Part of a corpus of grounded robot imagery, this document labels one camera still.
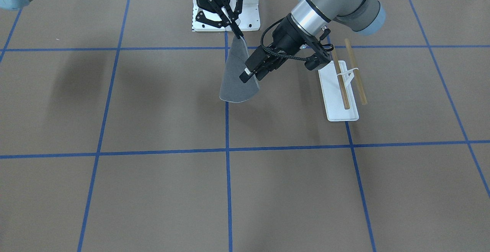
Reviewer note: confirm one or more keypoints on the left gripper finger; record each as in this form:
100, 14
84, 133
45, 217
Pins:
251, 63
267, 65

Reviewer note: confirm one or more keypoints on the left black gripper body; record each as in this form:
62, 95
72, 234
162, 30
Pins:
286, 37

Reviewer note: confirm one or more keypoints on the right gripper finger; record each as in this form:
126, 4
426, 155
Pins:
229, 20

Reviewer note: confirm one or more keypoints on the blue grey towel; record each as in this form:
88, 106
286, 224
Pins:
232, 89

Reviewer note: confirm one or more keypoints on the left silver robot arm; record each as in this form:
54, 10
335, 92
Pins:
361, 16

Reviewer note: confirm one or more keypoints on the white wooden towel rack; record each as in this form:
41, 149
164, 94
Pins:
336, 80

